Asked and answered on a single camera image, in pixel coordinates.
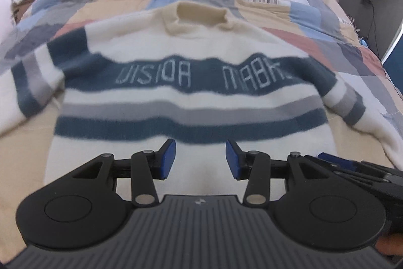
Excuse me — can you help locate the cream striped knit sweater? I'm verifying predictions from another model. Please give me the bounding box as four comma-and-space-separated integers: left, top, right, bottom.
0, 1, 403, 205

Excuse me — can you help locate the patchwork quilt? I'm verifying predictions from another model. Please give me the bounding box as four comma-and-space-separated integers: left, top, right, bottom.
0, 0, 403, 194

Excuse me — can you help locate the person's right hand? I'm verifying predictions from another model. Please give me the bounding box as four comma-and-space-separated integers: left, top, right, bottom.
376, 234, 403, 257

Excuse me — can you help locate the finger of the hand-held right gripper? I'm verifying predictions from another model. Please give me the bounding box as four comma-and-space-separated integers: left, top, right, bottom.
304, 152, 403, 191

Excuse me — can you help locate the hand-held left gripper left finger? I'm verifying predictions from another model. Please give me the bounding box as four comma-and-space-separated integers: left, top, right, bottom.
72, 138, 177, 207

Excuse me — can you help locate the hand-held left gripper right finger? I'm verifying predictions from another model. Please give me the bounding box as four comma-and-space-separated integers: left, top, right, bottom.
225, 139, 334, 207

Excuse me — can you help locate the blue chair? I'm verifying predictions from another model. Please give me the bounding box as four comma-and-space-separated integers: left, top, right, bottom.
382, 33, 403, 99

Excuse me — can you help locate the black charger cable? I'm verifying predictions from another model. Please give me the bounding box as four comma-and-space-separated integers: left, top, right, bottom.
362, 1, 384, 56

